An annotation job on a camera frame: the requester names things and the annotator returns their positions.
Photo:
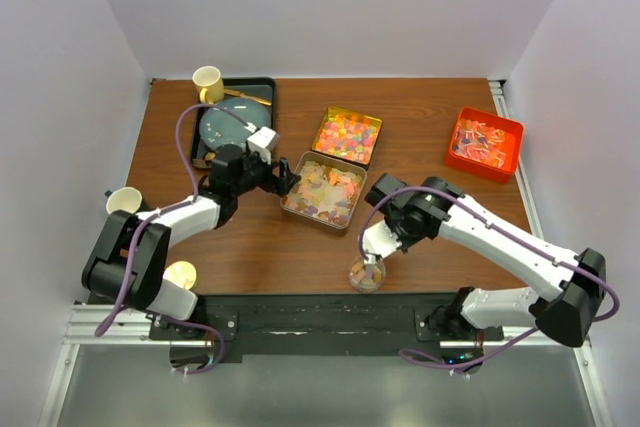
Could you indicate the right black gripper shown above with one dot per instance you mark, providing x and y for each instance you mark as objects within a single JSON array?
[{"x": 407, "y": 242}]

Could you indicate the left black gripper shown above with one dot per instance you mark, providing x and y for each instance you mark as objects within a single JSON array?
[{"x": 281, "y": 184}]

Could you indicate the silver tin of popsicle candies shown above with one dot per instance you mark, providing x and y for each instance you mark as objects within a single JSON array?
[{"x": 327, "y": 193}]

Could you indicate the clear plastic jar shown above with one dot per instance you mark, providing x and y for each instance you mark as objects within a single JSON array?
[{"x": 366, "y": 278}]

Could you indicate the gold tin of gummy candies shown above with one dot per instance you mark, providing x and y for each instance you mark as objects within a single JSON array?
[{"x": 347, "y": 135}]

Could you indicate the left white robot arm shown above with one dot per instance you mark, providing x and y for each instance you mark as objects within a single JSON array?
[{"x": 128, "y": 261}]

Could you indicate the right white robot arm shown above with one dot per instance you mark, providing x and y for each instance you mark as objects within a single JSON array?
[{"x": 563, "y": 289}]

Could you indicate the blue-grey plate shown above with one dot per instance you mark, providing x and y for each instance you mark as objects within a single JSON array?
[{"x": 217, "y": 128}]

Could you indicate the black serving tray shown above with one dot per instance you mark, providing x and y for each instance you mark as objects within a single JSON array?
[{"x": 264, "y": 87}]

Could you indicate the gold fork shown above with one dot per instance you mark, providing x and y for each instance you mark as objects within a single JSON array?
[{"x": 200, "y": 163}]

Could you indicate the orange box of lollipops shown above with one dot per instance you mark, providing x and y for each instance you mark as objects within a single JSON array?
[{"x": 485, "y": 145}]

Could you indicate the yellow mug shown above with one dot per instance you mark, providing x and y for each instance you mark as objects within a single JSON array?
[{"x": 209, "y": 84}]

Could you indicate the dark green paper cup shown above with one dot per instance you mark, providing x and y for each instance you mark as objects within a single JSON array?
[{"x": 127, "y": 199}]

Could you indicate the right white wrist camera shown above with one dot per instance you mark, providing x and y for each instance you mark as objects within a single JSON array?
[{"x": 379, "y": 241}]

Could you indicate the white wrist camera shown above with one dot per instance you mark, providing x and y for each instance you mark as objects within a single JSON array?
[
  {"x": 263, "y": 142},
  {"x": 379, "y": 241}
]

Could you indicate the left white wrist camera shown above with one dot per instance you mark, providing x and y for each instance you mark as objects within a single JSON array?
[{"x": 263, "y": 142}]

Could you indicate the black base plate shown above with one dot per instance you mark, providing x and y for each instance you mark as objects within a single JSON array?
[{"x": 350, "y": 324}]

